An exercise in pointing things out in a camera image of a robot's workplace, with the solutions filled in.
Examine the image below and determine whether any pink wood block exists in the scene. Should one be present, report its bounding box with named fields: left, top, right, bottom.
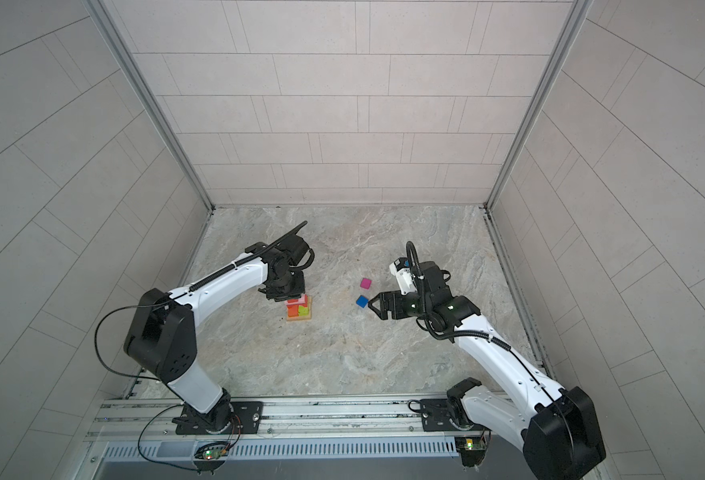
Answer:
left=286, top=294, right=308, bottom=306

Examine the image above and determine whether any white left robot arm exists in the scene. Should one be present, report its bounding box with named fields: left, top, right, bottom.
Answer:
left=124, top=225, right=314, bottom=435

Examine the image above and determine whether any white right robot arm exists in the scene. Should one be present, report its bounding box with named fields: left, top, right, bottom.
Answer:
left=368, top=257, right=606, bottom=479

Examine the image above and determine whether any right circuit board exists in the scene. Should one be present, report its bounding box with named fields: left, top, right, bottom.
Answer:
left=454, top=436, right=488, bottom=454

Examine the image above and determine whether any circuit board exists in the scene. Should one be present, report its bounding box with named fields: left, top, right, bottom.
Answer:
left=454, top=436, right=488, bottom=454
left=194, top=441, right=230, bottom=461

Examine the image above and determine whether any left circuit board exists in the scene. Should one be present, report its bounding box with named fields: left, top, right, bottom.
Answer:
left=194, top=441, right=230, bottom=461

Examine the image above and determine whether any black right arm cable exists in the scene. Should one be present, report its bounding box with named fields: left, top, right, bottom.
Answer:
left=405, top=241, right=575, bottom=469

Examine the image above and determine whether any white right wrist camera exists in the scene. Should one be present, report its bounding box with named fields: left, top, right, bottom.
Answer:
left=389, top=257, right=417, bottom=295

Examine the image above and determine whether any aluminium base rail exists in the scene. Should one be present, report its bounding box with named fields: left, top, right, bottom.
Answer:
left=84, top=394, right=492, bottom=471

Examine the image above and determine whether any aluminium corner post left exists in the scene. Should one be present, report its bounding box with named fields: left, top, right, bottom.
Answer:
left=84, top=0, right=216, bottom=215

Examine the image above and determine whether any aluminium corner post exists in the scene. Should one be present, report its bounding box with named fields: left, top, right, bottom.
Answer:
left=84, top=0, right=216, bottom=215
left=484, top=0, right=592, bottom=212

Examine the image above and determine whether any aluminium corner post right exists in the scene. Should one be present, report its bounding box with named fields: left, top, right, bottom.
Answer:
left=484, top=0, right=592, bottom=212

